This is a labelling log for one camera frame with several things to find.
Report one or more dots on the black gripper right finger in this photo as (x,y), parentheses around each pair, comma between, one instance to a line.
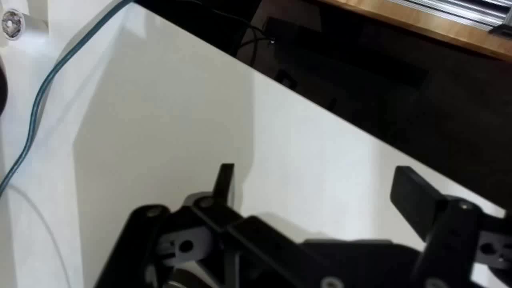
(450,240)

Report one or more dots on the aluminium frame rail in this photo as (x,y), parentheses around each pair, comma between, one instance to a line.
(465,10)

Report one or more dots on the silver bolt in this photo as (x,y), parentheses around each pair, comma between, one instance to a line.
(12,23)

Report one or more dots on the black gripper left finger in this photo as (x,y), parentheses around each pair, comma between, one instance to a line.
(161,250)

